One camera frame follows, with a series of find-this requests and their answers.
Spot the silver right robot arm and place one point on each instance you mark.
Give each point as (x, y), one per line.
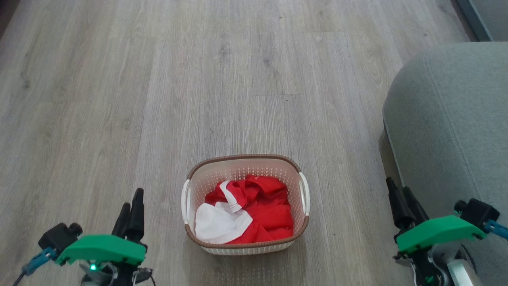
(460, 272)

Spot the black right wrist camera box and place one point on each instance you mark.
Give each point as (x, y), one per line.
(478, 212)

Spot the blue left camera connector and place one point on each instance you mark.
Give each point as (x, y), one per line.
(39, 260)

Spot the blue right camera connector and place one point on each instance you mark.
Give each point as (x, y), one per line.
(498, 229)

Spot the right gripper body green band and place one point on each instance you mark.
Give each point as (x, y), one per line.
(436, 233)

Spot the cream laundry basket brown rim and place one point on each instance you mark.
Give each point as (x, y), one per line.
(246, 167)

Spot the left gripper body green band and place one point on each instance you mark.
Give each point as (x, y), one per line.
(103, 249)

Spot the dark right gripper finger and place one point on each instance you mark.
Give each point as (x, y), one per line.
(416, 208)
(400, 208)

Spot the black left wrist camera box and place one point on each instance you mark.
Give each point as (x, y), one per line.
(57, 237)

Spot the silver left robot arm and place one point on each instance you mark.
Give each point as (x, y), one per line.
(93, 280)

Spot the blue grey furniture panel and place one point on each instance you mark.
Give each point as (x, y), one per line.
(486, 18)

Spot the blue camera connector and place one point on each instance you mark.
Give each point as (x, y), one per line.
(39, 260)
(498, 229)

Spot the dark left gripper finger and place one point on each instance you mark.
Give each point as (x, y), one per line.
(137, 216)
(122, 222)

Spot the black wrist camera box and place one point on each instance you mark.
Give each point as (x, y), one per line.
(478, 212)
(57, 237)

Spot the red and white garment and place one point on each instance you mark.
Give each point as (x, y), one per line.
(266, 214)

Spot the grey fabric sofa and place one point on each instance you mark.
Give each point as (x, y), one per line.
(452, 131)

